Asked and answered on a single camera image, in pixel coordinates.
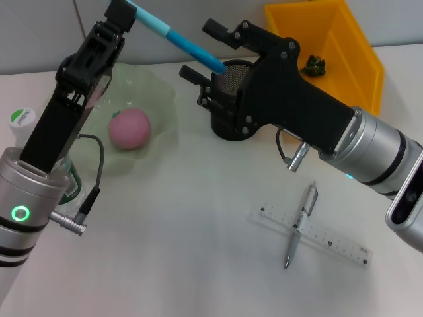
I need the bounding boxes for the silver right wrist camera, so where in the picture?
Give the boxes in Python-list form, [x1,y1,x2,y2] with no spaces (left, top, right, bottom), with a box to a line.
[385,153,423,256]

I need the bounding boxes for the yellow plastic bin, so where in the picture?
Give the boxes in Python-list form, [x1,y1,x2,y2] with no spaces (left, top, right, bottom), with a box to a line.
[263,0,386,117]

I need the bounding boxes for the blue scissors with cover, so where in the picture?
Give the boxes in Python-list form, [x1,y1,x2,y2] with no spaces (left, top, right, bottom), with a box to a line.
[128,0,228,75]

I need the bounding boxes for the pink toy peach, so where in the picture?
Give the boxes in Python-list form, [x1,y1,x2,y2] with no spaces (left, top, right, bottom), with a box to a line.
[108,107,152,151]

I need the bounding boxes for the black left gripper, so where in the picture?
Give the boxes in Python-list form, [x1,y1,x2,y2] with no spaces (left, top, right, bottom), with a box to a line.
[19,0,139,175]

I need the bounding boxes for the left gripper cable with plug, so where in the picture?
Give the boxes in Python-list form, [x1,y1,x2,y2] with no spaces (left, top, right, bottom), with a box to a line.
[49,133,106,236]

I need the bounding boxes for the silver white ballpoint pen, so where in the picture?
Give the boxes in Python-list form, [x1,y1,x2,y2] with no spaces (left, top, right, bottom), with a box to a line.
[283,180,320,270]

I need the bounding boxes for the pale green glass fruit plate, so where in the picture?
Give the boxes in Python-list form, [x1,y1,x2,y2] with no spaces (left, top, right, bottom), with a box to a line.
[65,63,181,176]

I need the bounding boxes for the green plastic wrapper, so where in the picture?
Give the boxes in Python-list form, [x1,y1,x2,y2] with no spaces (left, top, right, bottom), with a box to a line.
[299,54,330,78]

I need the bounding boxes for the transparent plastic ruler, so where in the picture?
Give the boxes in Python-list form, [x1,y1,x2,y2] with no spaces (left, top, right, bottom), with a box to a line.
[247,199,373,271]

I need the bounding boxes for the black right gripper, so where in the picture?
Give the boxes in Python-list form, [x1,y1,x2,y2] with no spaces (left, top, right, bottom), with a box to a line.
[178,18,356,155]

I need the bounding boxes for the black mesh pen cup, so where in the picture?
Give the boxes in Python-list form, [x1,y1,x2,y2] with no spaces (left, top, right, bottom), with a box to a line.
[210,59,262,143]

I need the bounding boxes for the clear water bottle green label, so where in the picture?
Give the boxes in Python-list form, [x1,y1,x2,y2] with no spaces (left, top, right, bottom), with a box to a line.
[7,108,83,215]

